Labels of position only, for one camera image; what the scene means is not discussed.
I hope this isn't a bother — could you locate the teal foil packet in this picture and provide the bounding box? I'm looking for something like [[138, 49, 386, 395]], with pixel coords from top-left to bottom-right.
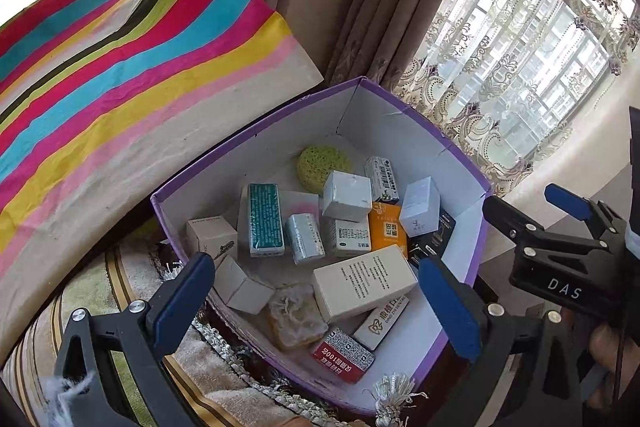
[[248, 183, 286, 258]]

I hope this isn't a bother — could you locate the beige green patterned rug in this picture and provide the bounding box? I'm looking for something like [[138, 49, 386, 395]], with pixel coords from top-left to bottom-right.
[[0, 202, 351, 427]]

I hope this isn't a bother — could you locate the grey curtain tassel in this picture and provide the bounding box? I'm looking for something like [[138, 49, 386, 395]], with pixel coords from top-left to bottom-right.
[[367, 372, 428, 427]]

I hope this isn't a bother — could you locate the beige box with drawing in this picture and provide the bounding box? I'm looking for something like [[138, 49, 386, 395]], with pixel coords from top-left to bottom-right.
[[186, 217, 238, 265]]

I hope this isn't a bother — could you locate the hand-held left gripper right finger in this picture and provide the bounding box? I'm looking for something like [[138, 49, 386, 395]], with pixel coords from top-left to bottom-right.
[[417, 254, 583, 427]]

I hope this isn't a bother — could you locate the silver cube box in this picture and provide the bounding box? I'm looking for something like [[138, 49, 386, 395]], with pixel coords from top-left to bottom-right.
[[321, 171, 373, 223]]

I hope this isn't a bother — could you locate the silver white printed box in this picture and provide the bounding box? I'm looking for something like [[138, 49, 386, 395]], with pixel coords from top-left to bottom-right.
[[286, 213, 326, 265]]

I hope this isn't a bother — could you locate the small white box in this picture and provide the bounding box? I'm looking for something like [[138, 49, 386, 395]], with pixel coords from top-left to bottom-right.
[[212, 254, 276, 315]]

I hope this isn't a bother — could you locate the lace sheer curtain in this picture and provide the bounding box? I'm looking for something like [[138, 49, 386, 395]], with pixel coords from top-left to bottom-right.
[[380, 0, 640, 198]]

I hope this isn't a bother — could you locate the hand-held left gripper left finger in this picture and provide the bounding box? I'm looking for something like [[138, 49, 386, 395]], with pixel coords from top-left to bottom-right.
[[52, 252, 217, 427]]

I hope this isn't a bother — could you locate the orange box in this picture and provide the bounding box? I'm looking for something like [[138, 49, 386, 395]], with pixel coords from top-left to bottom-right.
[[367, 202, 408, 258]]

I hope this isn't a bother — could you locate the white box with black text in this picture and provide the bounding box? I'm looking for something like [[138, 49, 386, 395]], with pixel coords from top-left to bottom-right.
[[327, 219, 372, 258]]

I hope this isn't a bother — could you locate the white frayed yarn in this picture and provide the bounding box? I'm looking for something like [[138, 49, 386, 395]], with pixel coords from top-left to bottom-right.
[[42, 369, 98, 427]]

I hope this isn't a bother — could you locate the person's right hand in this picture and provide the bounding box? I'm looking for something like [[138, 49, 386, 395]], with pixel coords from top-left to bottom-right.
[[589, 324, 623, 408]]

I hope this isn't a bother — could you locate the white box with black print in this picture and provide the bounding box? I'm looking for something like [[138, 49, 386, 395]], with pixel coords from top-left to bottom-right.
[[364, 155, 401, 204]]

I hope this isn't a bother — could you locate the large cream text box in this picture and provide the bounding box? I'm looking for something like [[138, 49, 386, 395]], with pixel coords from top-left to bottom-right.
[[312, 244, 418, 323]]

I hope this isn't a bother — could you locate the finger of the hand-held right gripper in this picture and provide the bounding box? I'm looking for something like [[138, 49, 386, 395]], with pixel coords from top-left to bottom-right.
[[545, 183, 628, 238], [484, 196, 623, 258]]

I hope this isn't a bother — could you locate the large white floral box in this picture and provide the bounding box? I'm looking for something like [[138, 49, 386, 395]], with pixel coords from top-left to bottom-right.
[[239, 184, 321, 253]]

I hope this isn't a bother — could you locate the yellow sponge with steel wool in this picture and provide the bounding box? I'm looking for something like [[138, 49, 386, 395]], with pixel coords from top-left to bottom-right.
[[265, 283, 330, 351]]

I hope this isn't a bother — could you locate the white box with logo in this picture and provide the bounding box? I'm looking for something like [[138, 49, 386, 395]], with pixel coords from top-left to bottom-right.
[[352, 294, 411, 350]]

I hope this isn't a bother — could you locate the purple cardboard box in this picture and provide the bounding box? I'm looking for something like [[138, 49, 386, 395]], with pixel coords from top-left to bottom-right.
[[150, 76, 496, 418]]

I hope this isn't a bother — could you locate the green round sponge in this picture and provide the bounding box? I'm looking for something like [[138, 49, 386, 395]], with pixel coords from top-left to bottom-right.
[[296, 145, 352, 194]]

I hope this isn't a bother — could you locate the red printed packet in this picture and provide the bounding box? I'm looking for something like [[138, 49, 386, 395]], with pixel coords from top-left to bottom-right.
[[310, 327, 376, 384]]

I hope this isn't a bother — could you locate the striped multicolour tablecloth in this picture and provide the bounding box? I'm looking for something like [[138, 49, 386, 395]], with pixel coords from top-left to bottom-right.
[[0, 0, 325, 363]]

